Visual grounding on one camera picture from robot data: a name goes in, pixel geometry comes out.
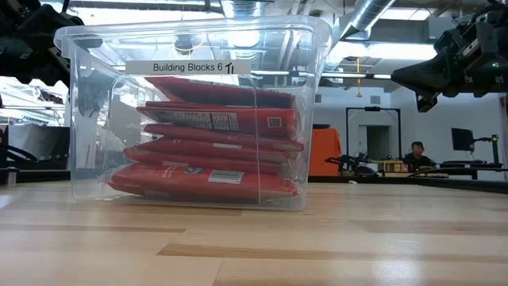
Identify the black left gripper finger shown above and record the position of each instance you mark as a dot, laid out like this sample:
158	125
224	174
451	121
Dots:
97	93
85	43

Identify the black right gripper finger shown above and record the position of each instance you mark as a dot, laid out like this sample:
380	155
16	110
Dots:
425	102
424	77

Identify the clear plastic storage bin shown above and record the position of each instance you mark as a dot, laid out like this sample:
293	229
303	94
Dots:
87	119

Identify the black background robot arm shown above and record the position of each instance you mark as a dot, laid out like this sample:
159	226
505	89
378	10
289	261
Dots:
349	162

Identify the long ceiling light strip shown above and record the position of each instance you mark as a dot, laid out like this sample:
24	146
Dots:
381	76

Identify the wide ceiling light panel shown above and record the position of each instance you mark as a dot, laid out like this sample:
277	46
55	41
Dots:
389	51

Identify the black computer monitor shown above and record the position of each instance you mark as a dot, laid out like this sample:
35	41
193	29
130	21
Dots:
462	139

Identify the person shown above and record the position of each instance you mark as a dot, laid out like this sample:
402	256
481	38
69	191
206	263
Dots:
418	161

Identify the bright ceiling skylight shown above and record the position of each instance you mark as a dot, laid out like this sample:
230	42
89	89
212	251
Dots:
409	14

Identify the yellow hanging pendant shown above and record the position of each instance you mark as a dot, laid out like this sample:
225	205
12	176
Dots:
359	93

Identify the small wooden box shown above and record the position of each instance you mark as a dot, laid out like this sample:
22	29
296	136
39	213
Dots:
391	165

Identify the black cloth covered table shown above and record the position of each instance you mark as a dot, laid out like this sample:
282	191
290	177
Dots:
39	147

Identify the black desk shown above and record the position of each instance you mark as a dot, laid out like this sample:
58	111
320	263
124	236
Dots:
472	166

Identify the small grey cup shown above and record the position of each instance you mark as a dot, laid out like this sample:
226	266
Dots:
10	176

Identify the black metal gantry frame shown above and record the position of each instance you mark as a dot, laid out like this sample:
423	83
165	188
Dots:
398	131

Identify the black aluminium table frame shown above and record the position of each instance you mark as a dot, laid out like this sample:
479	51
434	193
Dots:
456	182

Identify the silver ventilation duct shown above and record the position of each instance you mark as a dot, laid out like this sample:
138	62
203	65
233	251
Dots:
365	16

